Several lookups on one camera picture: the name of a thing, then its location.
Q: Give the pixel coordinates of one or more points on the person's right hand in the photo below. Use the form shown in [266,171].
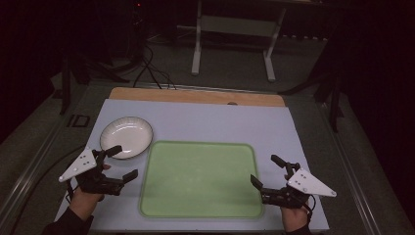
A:
[295,218]

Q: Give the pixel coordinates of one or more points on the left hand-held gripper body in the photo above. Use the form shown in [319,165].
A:
[81,163]

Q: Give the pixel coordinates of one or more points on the green rectangular tray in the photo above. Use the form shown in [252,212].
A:
[200,179]

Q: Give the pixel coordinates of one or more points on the black rectangular bracket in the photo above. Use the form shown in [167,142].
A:
[70,121]

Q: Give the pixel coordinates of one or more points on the pale grey table cover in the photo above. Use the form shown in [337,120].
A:
[208,120]

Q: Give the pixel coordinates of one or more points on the person's left hand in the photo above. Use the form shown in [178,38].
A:
[83,202]

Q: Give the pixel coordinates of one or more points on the white metal stand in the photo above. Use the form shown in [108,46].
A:
[235,26]

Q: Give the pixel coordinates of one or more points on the metal floor rail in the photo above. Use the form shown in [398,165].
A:
[352,173]
[26,176]

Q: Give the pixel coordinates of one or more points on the black stand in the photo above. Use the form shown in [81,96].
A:
[67,84]
[333,98]

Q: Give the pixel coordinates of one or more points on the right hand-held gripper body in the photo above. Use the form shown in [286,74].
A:
[308,184]

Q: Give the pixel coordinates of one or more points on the white plate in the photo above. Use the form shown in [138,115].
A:
[129,133]

